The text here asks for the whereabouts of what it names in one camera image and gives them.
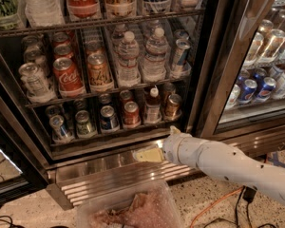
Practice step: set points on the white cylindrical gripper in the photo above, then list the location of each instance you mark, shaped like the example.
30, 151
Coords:
174, 148

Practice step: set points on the red coke can front bottom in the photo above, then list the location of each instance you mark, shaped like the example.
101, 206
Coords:
131, 115

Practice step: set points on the red coke can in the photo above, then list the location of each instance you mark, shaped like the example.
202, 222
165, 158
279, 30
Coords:
131, 115
126, 96

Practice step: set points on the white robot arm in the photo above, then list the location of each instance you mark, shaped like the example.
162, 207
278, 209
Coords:
217, 160

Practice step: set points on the brown can bottom right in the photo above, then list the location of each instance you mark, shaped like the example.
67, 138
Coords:
173, 107

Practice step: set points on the blue pepsi can bottom shelf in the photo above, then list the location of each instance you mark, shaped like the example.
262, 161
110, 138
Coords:
109, 119

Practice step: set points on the red coke can rear bottom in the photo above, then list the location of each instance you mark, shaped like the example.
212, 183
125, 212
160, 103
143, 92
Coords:
126, 96

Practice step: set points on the green soda can bottom shelf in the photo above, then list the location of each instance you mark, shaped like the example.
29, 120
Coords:
84, 127

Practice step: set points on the orange brown can middle shelf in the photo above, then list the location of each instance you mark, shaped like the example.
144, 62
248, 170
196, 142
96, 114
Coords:
99, 75

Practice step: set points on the pepsi can right fridge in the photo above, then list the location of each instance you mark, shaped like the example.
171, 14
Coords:
247, 90

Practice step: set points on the slim blue silver can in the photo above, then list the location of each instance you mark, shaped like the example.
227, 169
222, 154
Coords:
180, 52

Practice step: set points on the blue white can bottom left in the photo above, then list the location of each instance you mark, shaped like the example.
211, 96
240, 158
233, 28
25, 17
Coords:
61, 133

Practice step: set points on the red coca-cola can middle shelf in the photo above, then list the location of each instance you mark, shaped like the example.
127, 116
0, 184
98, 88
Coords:
68, 78

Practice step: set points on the steel fridge base grille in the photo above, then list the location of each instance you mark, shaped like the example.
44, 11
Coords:
71, 185

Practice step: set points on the white silver can middle left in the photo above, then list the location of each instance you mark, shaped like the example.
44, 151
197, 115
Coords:
39, 87

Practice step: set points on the coca-cola bottle top shelf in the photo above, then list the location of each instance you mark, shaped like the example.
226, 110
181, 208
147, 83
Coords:
82, 9

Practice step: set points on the juice bottle white cap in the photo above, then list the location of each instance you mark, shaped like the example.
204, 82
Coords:
152, 107

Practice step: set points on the clear plastic bin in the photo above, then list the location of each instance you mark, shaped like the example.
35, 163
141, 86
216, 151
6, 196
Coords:
145, 205

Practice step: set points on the water bottle right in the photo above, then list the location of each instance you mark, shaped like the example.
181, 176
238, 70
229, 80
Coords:
153, 63

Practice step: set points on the water bottle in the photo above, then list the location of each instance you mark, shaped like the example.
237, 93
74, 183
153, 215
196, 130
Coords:
153, 63
128, 52

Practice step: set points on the water bottle left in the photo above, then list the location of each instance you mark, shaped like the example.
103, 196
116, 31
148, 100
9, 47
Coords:
128, 52

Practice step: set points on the black power adapter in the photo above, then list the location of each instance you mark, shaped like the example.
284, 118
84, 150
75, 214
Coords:
249, 194

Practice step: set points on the steel fridge door frame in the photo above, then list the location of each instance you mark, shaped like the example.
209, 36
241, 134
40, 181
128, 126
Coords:
241, 25

